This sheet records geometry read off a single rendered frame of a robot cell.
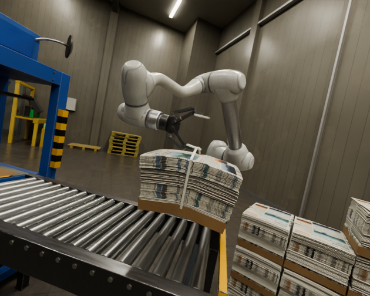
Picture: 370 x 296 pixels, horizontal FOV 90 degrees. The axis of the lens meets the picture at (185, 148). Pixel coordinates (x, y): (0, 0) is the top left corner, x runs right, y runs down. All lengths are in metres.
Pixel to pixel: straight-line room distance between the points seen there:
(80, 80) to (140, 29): 3.53
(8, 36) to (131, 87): 1.02
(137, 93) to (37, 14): 9.65
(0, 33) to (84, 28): 8.45
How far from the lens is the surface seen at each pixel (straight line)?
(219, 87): 1.17
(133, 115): 0.87
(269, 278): 1.49
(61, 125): 1.71
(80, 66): 9.58
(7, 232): 0.96
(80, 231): 0.94
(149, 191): 0.77
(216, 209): 0.74
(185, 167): 0.70
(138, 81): 0.80
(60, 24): 10.14
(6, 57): 1.52
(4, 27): 1.68
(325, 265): 1.41
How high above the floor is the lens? 1.25
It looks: 3 degrees down
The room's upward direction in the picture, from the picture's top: 11 degrees clockwise
